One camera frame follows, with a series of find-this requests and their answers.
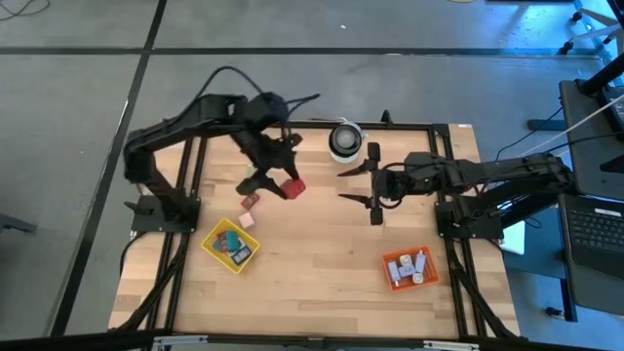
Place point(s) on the purple plug adapter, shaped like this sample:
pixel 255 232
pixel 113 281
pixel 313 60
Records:
pixel 417 278

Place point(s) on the yellow plastic basket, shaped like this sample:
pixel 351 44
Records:
pixel 212 244

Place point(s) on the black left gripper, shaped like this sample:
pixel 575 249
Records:
pixel 270 158

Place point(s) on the black laptop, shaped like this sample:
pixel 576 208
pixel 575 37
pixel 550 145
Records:
pixel 595 234

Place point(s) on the pink wall charger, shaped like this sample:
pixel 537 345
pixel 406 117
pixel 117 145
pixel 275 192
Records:
pixel 246 220

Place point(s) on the black monitor stand pole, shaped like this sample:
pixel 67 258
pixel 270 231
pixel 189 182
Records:
pixel 599 78

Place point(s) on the black side table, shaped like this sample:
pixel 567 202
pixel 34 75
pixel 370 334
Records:
pixel 585 146

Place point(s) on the orange plastic basket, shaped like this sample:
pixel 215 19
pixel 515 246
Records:
pixel 431 278

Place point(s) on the green and white charger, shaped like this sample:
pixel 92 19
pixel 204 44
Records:
pixel 405 260

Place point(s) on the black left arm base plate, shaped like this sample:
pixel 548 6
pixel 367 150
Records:
pixel 146 222

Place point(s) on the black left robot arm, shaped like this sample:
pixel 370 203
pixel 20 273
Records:
pixel 166 129

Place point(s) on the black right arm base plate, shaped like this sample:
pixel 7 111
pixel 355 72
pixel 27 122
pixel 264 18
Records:
pixel 468 229

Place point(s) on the red rectangular box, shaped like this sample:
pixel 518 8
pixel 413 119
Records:
pixel 294 189

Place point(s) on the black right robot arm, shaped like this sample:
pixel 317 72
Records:
pixel 512 170

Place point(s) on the white paper sheet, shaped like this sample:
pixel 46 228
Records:
pixel 514 239

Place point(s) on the grey floor object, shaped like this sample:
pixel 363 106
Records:
pixel 14 224

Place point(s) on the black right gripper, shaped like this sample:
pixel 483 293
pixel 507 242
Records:
pixel 385 185

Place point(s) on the silver frame bracket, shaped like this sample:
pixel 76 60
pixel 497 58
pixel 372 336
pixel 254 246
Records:
pixel 451 345
pixel 180 341

